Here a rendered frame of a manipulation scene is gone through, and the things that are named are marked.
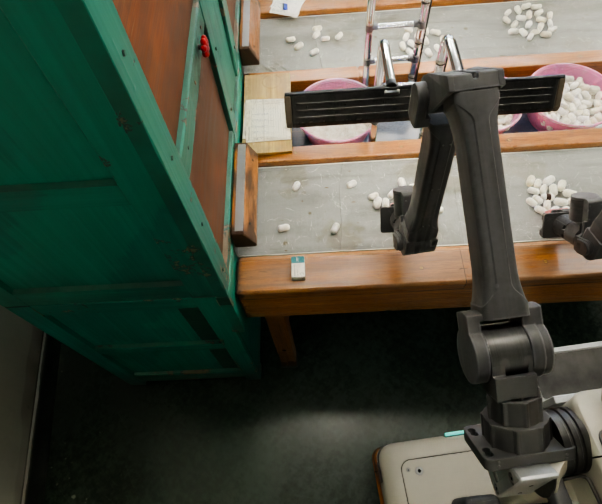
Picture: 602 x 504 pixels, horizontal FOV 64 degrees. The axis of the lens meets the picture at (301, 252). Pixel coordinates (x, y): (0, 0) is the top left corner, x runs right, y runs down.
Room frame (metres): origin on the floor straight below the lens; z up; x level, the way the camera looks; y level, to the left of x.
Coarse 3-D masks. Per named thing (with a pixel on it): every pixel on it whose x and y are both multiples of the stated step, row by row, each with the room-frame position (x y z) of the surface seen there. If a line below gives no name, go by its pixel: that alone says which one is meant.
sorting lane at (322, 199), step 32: (384, 160) 0.89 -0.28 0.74; (416, 160) 0.88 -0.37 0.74; (512, 160) 0.83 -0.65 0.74; (544, 160) 0.82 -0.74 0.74; (576, 160) 0.81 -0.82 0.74; (288, 192) 0.82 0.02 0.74; (320, 192) 0.80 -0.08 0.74; (352, 192) 0.79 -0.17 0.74; (384, 192) 0.78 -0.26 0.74; (448, 192) 0.75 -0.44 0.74; (512, 192) 0.73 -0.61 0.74; (288, 224) 0.71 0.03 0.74; (320, 224) 0.70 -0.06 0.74; (352, 224) 0.68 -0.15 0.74; (448, 224) 0.65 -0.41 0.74; (512, 224) 0.62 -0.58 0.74; (256, 256) 0.62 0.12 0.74
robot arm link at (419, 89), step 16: (416, 96) 0.52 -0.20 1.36; (416, 112) 0.51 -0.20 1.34; (432, 128) 0.50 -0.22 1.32; (448, 128) 0.50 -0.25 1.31; (432, 144) 0.50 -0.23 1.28; (448, 144) 0.49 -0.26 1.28; (432, 160) 0.49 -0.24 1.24; (448, 160) 0.49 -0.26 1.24; (416, 176) 0.52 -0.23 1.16; (432, 176) 0.48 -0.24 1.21; (448, 176) 0.49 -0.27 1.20; (416, 192) 0.50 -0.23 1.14; (432, 192) 0.48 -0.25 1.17; (416, 208) 0.48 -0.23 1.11; (432, 208) 0.47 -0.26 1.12; (400, 224) 0.51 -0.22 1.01; (416, 224) 0.47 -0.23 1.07; (432, 224) 0.47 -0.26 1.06; (416, 240) 0.46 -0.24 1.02; (432, 240) 0.46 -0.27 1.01
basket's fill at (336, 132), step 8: (304, 128) 1.06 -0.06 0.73; (312, 128) 1.06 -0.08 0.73; (320, 128) 1.05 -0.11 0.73; (328, 128) 1.04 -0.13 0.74; (336, 128) 1.04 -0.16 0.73; (344, 128) 1.04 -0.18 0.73; (352, 128) 1.04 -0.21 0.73; (360, 128) 1.03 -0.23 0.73; (368, 128) 1.03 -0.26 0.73; (320, 136) 1.02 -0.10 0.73; (328, 136) 1.02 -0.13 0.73; (336, 136) 1.01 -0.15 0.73; (344, 136) 1.01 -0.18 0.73; (352, 136) 1.01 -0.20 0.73
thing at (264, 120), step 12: (252, 108) 1.12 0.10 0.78; (264, 108) 1.12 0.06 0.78; (276, 108) 1.11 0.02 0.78; (252, 120) 1.07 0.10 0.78; (264, 120) 1.07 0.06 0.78; (276, 120) 1.06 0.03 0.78; (252, 132) 1.03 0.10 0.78; (264, 132) 1.02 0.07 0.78; (276, 132) 1.01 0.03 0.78; (288, 132) 1.01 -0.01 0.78
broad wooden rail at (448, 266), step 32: (288, 256) 0.60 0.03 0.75; (320, 256) 0.59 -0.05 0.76; (352, 256) 0.57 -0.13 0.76; (384, 256) 0.56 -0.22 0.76; (416, 256) 0.55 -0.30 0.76; (448, 256) 0.54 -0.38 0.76; (544, 256) 0.51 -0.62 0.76; (576, 256) 0.50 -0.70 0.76; (256, 288) 0.51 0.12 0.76; (288, 288) 0.50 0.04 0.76; (320, 288) 0.49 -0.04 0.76; (352, 288) 0.48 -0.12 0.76; (384, 288) 0.48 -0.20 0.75; (416, 288) 0.47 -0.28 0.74; (448, 288) 0.46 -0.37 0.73; (544, 288) 0.45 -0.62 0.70; (576, 288) 0.44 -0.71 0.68
